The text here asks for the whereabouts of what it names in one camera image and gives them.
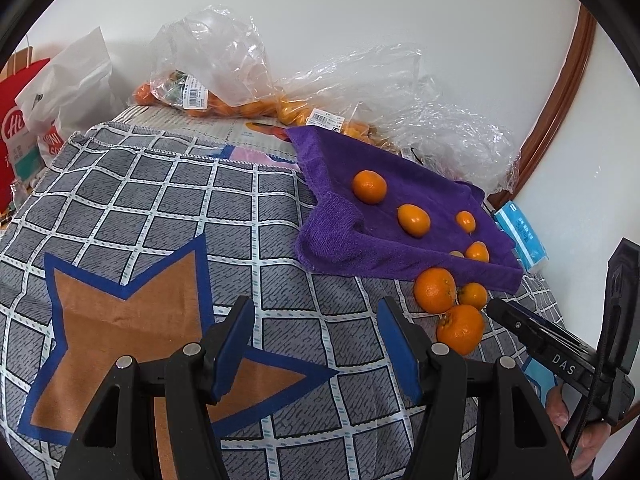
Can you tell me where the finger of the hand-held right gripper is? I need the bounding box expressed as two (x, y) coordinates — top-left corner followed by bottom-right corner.
(514, 306), (594, 357)
(487, 298), (557, 357)

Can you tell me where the oval orange fruit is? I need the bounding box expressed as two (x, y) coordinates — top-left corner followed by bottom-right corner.
(397, 203), (432, 237)

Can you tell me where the white printed bag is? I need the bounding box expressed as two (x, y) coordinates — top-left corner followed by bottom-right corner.
(15, 115), (68, 181)

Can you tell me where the grey checked blanket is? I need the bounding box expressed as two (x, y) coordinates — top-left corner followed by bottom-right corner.
(0, 120), (566, 480)

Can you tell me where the large orange mandarin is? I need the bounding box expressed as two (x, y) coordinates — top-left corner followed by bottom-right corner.
(351, 169), (388, 205)
(436, 305), (485, 356)
(413, 267), (457, 314)

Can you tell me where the ribbed fruit print box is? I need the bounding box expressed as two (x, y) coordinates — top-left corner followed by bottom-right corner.
(111, 105), (306, 166)

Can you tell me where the pile of small mandarins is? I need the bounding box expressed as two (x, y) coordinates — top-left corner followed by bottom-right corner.
(275, 97), (373, 138)

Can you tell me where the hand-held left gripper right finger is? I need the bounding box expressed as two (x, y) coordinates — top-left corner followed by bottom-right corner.
(376, 297), (571, 480)

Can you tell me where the brown wooden door frame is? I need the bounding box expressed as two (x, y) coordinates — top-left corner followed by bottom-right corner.
(482, 2), (598, 211)

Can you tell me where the person's right hand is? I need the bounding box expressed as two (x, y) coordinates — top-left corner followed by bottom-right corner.
(544, 385), (608, 478)

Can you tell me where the heap of large oranges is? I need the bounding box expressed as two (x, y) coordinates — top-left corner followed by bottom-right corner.
(132, 80), (276, 118)

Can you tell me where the white plastic bag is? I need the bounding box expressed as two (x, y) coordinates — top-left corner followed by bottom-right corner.
(17, 27), (118, 133)

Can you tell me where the blue tissue pack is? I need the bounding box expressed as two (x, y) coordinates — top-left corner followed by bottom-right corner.
(492, 200), (551, 276)

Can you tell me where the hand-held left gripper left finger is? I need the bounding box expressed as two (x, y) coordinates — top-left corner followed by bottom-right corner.
(57, 296), (256, 480)

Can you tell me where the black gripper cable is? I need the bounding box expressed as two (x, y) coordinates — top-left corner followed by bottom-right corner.
(560, 350), (608, 448)

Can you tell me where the purple towel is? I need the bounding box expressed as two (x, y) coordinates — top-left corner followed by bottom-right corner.
(285, 126), (525, 295)

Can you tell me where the clear plastic bag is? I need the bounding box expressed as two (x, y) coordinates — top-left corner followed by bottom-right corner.
(149, 5), (276, 116)
(272, 42), (441, 141)
(375, 102), (521, 196)

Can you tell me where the red bag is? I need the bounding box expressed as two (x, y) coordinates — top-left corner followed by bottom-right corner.
(0, 57), (53, 208)

